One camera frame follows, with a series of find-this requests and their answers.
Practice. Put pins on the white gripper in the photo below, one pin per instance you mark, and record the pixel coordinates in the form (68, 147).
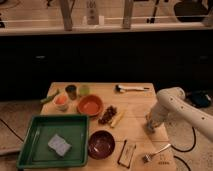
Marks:
(155, 118)

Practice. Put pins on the grey blue towel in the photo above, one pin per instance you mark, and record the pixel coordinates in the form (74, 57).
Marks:
(150, 129)

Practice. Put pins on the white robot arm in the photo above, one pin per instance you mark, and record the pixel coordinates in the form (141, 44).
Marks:
(172, 100)

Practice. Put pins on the dark red bowl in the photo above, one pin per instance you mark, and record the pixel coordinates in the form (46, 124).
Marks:
(101, 145)

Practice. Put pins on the small bowl with orange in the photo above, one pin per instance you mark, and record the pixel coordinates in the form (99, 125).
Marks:
(61, 102)

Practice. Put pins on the yellow corn cob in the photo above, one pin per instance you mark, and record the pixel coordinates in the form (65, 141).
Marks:
(116, 119)

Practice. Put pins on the black framed small card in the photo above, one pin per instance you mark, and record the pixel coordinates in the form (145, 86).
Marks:
(127, 153)

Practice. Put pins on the silver fork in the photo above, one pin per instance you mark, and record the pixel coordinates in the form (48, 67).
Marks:
(148, 157)

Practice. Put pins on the bunch of dark grapes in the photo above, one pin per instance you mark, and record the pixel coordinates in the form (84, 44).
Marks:
(108, 115)

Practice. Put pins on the light green cup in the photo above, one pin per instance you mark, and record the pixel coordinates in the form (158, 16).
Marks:
(84, 90)

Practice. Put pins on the dark brown cup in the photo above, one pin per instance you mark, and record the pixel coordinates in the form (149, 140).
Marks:
(71, 90)

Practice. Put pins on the blue grey sponge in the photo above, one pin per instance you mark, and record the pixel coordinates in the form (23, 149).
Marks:
(59, 145)

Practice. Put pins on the green plastic tray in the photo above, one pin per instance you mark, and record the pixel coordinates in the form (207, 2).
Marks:
(36, 153)

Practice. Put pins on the white handled brush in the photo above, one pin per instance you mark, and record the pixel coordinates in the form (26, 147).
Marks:
(122, 88)

